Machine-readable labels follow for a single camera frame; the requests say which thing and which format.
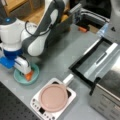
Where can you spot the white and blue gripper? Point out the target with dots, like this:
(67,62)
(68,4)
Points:
(15,59)

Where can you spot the orange tipped gripper finger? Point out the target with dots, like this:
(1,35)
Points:
(82,29)

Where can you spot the teal bowl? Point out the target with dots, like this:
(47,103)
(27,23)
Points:
(19,77)

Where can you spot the orange toy carrot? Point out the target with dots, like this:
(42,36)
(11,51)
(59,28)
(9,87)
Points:
(28,76)

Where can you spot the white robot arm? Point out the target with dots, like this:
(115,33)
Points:
(18,36)

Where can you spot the grey metal drawer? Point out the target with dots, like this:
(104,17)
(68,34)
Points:
(69,17)

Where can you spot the blue plastic bottle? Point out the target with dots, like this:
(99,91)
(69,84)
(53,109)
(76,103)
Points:
(102,30)

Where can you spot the toaster oven glass door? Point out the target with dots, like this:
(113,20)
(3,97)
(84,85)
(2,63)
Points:
(88,65)

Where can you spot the pink frying pan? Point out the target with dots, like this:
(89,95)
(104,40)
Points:
(54,97)

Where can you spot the white induction cooker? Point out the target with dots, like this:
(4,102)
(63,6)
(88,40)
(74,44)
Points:
(45,115)

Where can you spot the silver toaster oven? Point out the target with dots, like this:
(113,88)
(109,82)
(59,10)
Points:
(106,96)

